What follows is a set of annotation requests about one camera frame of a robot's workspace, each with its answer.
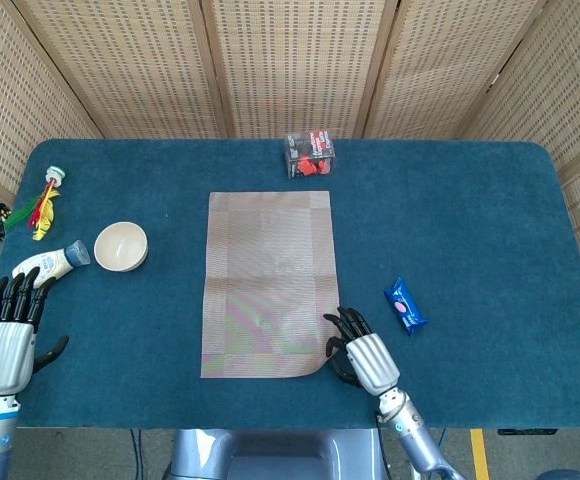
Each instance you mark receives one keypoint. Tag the brown woven placemat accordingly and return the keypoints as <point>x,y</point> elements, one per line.
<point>270,280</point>

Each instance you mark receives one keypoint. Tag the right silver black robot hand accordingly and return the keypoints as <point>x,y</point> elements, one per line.
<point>372,360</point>

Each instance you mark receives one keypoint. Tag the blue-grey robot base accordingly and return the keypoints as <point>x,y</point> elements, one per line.
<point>270,455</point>

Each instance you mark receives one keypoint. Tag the colourful feather shuttlecock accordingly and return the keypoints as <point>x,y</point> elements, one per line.
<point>45,210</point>

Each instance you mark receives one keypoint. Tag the clear box of red caps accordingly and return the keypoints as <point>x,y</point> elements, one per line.
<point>310,155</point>

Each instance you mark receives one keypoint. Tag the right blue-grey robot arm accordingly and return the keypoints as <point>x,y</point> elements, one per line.
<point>415,435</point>

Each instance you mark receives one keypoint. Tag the blue table cloth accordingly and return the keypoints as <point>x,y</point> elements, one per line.
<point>470,225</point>

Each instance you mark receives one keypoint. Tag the white bowl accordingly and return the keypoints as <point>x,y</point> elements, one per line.
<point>120,247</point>

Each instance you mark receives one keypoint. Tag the blue cookie packet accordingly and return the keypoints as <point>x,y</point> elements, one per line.
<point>405,305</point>

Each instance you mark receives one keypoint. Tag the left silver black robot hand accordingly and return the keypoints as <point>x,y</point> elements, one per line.
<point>2,355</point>

